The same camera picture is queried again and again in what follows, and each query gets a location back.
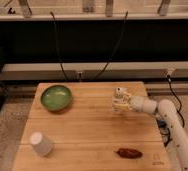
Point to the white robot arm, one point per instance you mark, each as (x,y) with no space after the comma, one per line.
(164,110)

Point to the wall power outlet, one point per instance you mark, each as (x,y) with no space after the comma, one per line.
(79,75)

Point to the white cup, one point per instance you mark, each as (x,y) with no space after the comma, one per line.
(40,143)

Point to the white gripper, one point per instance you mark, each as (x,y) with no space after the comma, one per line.
(127,105)

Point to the green bowl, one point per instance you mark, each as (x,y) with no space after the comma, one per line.
(56,97)

